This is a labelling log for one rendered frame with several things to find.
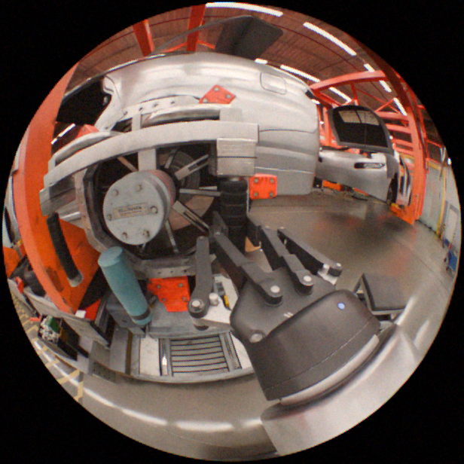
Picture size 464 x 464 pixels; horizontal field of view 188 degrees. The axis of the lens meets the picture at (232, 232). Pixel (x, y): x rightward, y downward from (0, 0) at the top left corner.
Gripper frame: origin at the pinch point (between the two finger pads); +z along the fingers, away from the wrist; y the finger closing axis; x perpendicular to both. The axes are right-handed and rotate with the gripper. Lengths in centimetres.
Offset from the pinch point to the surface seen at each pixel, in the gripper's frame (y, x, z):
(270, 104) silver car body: 36, 46, 57
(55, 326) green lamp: -53, -19, -9
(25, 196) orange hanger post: -60, 15, 5
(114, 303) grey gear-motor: -50, -43, 24
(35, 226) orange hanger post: -60, 5, 7
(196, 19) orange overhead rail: -17, 240, 112
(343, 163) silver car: 214, 30, 135
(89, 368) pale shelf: -53, -39, -14
